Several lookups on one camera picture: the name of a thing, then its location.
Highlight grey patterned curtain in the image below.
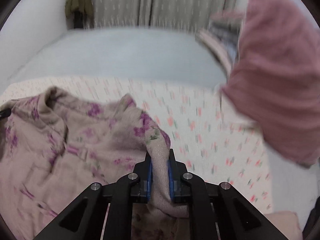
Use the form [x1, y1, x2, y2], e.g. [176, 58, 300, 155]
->
[92, 0, 247, 33]

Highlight olive green hanging jacket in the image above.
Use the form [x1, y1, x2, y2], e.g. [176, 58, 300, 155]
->
[65, 0, 94, 29]

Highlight striped folded blanket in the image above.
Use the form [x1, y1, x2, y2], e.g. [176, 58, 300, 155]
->
[196, 15, 242, 77]

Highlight beige purple floral garment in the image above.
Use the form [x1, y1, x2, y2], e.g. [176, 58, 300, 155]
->
[1, 87, 189, 239]

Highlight pink pillow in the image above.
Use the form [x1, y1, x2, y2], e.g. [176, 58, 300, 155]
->
[222, 0, 319, 166]

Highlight white floral patterned sheet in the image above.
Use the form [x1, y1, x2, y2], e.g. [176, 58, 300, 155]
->
[1, 77, 273, 213]

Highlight light blue bed sheet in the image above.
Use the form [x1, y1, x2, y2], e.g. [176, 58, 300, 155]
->
[1, 28, 318, 227]

